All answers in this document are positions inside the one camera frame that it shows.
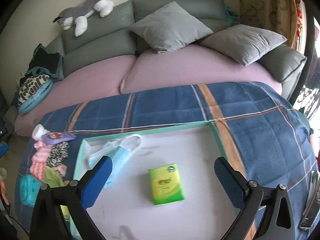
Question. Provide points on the yellow-green cloth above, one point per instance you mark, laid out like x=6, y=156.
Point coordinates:
x=52, y=178

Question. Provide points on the pink knitted cloth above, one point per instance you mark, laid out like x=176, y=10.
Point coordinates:
x=40, y=160

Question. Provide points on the blue plaid blanket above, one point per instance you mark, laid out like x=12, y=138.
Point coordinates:
x=250, y=110

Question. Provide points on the leopard print scrunchie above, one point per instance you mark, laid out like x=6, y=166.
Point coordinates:
x=58, y=152

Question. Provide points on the green tissue packet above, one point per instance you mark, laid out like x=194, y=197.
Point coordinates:
x=166, y=185

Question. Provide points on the grey white plush husky dog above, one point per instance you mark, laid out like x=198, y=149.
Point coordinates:
x=85, y=7

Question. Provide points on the purple wipes packet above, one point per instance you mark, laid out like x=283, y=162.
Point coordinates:
x=57, y=138

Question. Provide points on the grey leather sofa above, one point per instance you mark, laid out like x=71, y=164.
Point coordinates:
x=105, y=30

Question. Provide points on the white plastic bottle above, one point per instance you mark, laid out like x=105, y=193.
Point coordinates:
x=40, y=131

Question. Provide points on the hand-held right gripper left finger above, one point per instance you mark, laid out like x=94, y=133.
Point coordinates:
x=100, y=180

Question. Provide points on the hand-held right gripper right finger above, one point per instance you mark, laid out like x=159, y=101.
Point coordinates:
x=227, y=180

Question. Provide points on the black iron railing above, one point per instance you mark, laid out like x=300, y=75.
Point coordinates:
x=307, y=97

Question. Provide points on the grey throw pillow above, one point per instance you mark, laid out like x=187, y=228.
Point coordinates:
x=245, y=42
x=170, y=27

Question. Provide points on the teal tissue packet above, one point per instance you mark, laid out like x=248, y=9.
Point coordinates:
x=30, y=190

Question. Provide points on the blue face mask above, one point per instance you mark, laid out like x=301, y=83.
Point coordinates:
x=122, y=155

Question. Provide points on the beige patterned curtain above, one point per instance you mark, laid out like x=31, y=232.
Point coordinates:
x=262, y=5

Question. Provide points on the black remote control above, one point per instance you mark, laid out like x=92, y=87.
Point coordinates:
x=310, y=205

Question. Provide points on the blue cushion with zebra print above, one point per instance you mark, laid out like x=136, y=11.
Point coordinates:
x=32, y=102

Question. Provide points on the black cloth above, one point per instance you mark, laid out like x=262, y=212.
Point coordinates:
x=47, y=60

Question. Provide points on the red hanging decoration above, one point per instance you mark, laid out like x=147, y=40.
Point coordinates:
x=298, y=17

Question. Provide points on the white box with green rim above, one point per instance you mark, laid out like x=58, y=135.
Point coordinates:
x=175, y=155

